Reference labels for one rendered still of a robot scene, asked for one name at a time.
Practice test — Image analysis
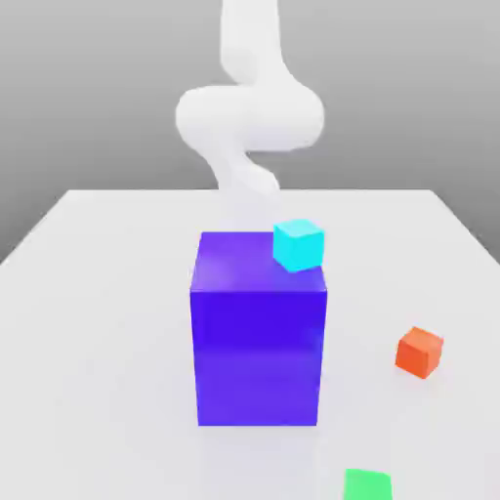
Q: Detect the small cyan cube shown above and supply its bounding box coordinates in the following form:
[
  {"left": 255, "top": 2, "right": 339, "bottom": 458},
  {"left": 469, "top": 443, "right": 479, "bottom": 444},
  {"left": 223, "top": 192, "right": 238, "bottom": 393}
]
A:
[{"left": 271, "top": 218, "right": 326, "bottom": 273}]

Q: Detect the small orange cube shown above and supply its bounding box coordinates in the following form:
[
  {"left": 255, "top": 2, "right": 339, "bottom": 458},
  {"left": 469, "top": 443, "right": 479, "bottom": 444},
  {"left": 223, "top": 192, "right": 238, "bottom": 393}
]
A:
[{"left": 394, "top": 325, "right": 445, "bottom": 381}]

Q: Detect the small green cube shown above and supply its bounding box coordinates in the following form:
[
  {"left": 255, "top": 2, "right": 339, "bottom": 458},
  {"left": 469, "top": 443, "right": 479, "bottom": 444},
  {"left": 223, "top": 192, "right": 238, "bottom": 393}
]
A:
[{"left": 343, "top": 468, "right": 394, "bottom": 500}]

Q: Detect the large blue box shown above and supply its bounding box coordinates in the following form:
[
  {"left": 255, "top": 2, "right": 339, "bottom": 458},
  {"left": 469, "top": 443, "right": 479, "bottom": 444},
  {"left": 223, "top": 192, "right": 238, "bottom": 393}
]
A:
[{"left": 188, "top": 230, "right": 328, "bottom": 428}]

